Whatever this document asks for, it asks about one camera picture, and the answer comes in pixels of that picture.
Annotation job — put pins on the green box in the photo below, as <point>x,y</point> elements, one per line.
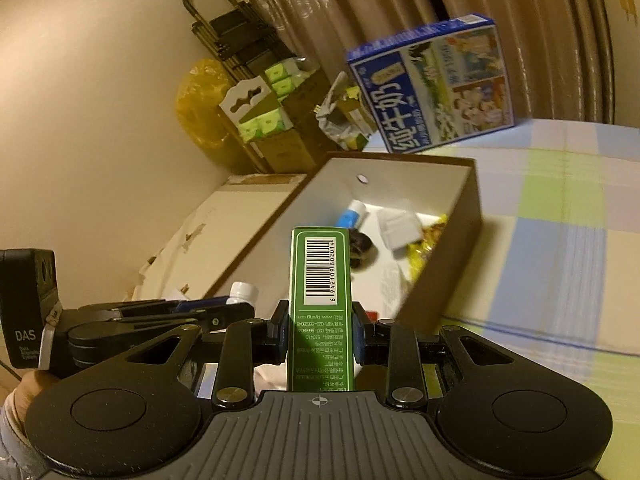
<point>320,310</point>

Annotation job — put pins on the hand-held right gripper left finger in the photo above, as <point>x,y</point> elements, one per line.
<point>281,331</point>

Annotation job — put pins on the brown cardboard carton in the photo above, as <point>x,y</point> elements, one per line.
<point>307,95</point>

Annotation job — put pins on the blue and white tube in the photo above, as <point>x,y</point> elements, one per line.
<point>351,216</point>

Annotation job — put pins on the stack of green tissue packs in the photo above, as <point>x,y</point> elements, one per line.
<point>262,125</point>

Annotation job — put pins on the dark shiny packet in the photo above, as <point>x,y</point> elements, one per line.
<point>361,250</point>

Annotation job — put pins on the crumpled plastic bag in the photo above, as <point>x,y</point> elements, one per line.
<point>335,120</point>

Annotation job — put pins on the large flat white carton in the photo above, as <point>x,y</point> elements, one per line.
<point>225,220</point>

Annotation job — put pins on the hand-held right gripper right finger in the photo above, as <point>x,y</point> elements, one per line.
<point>359,332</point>

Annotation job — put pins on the person's left forearm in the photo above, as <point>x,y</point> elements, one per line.
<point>9,435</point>

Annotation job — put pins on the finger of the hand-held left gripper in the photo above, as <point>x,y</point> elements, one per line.
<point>200,304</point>
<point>225,317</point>

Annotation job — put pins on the checked tablecloth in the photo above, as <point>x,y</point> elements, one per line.
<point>550,235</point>

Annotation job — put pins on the yellow snack packet dark print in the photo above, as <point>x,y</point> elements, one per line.
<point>436,225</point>

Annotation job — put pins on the brown cardboard box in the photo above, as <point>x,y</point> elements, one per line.
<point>445,270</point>

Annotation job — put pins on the person's left hand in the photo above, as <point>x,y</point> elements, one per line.
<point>25,394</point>

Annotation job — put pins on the open carton with white flap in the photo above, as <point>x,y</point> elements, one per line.
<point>280,152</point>

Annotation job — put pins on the dark blue milk carton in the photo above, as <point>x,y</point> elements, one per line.
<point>430,85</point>

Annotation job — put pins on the small white bottle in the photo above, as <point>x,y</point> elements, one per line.
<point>243,290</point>

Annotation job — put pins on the yellow plastic bag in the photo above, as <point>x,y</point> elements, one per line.
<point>200,105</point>

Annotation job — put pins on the black folding rack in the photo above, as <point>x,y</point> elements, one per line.
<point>225,30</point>

